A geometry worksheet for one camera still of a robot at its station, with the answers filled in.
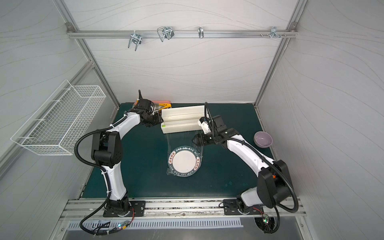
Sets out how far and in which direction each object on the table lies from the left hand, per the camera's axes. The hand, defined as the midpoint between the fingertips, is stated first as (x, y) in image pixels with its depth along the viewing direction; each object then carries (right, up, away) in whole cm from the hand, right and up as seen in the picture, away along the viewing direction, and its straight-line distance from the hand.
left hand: (161, 121), depth 98 cm
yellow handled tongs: (0, +11, +17) cm, 20 cm away
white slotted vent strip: (-14, -48, -28) cm, 58 cm away
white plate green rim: (+16, -24, -10) cm, 31 cm away
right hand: (+24, -9, -15) cm, 30 cm away
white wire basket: (-40, -2, -29) cm, 50 cm away
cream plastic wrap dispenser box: (+9, +1, +4) cm, 10 cm away
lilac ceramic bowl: (+68, -12, -1) cm, 69 cm away
